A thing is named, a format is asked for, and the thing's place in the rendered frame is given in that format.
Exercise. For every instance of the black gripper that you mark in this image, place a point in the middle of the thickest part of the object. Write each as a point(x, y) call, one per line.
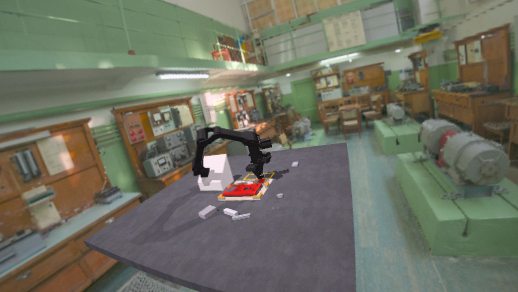
point(256, 167)

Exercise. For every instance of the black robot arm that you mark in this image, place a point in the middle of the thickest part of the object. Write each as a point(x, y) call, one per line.
point(248, 138)

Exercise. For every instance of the white rectangular bar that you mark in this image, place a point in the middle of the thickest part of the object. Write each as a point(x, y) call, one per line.
point(230, 212)

